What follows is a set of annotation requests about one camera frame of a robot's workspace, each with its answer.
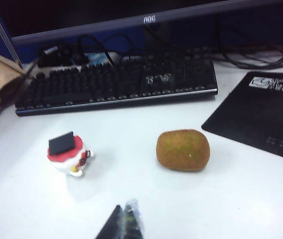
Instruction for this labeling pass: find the black cable bundle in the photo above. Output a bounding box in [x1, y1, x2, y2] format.
[215, 42, 283, 71]

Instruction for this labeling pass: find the black monitor stand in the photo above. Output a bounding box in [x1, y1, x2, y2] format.
[142, 21, 171, 55]

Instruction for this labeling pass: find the aluminium partition post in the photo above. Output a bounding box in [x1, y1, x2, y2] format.
[0, 0, 24, 70]

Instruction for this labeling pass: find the black mechanical keyboard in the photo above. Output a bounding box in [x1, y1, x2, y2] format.
[14, 47, 218, 117]

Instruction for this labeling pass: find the black looping cable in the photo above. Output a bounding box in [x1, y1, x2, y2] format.
[78, 33, 132, 98]

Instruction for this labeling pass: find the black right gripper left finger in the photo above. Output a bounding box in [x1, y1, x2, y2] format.
[95, 204, 123, 239]

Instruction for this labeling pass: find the white doll with flat red hat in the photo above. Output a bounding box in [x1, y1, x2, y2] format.
[46, 131, 94, 177]

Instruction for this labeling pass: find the brown fuzzy kiwi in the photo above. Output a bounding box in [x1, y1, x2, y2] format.
[156, 129, 211, 173]

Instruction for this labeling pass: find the black mouse pad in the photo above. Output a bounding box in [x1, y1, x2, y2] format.
[201, 71, 283, 159]

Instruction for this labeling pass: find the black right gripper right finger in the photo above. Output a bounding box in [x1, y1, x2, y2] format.
[122, 198, 146, 239]

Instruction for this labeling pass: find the black usb hub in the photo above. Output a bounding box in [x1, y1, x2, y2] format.
[37, 44, 90, 68]

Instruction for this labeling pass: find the black AOC monitor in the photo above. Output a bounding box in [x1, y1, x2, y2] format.
[0, 0, 283, 47]

